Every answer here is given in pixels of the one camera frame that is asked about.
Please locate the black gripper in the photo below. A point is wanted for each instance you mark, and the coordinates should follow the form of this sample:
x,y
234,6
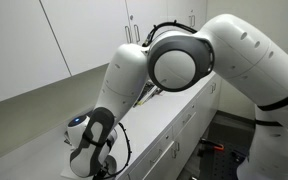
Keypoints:
x,y
100,174

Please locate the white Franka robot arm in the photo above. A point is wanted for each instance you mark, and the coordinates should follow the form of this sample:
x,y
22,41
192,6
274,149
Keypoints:
x,y
237,60

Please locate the stack of books and papers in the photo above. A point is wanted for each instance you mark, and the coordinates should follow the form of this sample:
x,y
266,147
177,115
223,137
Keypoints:
x,y
67,138

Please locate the wide white base cabinet drawer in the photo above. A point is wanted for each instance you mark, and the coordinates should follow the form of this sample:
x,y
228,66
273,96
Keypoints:
x,y
150,156

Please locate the white base cabinet door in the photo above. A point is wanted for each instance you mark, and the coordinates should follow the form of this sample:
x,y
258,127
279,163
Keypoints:
x,y
185,143
162,165
208,103

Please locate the black yellow paperback book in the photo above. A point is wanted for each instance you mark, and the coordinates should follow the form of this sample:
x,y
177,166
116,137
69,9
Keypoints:
x,y
147,93

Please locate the red black clamp tool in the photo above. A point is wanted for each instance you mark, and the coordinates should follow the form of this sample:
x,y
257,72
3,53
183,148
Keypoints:
x,y
212,145

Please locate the black perforated board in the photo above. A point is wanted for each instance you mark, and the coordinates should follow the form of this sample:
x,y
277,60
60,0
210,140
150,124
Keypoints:
x,y
220,166

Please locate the large white wall cabinet door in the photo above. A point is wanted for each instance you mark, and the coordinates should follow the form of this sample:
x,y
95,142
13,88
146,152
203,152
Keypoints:
x,y
17,46

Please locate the narrow white wall cabinet door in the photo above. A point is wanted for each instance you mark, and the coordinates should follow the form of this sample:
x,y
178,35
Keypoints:
x,y
144,16

